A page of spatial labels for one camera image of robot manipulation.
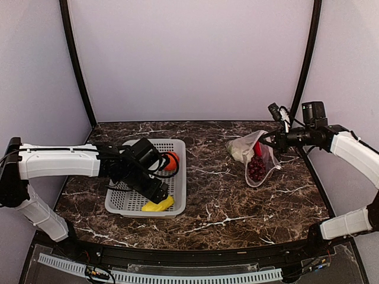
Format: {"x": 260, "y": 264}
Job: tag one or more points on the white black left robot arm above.
{"x": 23, "y": 162}

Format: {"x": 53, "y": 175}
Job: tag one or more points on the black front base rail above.
{"x": 336, "y": 262}

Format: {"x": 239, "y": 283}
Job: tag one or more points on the black vertical frame post left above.
{"x": 76, "y": 66}

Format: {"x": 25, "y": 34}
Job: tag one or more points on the black vertical frame post right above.
{"x": 308, "y": 54}

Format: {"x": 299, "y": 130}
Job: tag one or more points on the orange toy fruit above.
{"x": 171, "y": 161}

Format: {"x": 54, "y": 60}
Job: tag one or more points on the large yellow toy fruit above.
{"x": 159, "y": 207}

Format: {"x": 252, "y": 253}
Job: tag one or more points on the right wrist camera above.
{"x": 281, "y": 115}

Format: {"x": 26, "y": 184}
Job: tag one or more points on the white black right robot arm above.
{"x": 353, "y": 163}

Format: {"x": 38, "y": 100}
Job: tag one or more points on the white slotted cable duct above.
{"x": 144, "y": 275}

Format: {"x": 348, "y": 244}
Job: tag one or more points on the red toy bell pepper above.
{"x": 257, "y": 149}

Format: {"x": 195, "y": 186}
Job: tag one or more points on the white perforated plastic basket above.
{"x": 124, "y": 201}

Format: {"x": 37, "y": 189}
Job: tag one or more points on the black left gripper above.
{"x": 156, "y": 191}

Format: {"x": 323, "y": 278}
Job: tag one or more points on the dark red toy grapes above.
{"x": 256, "y": 169}

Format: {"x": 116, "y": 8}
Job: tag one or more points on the white green toy cauliflower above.
{"x": 240, "y": 149}

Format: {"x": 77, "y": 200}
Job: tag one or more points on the clear pink-dotted zip bag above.
{"x": 269, "y": 159}

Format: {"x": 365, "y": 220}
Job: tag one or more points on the black vertical frame post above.
{"x": 308, "y": 54}
{"x": 76, "y": 66}

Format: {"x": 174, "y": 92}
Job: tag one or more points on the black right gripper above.
{"x": 281, "y": 142}

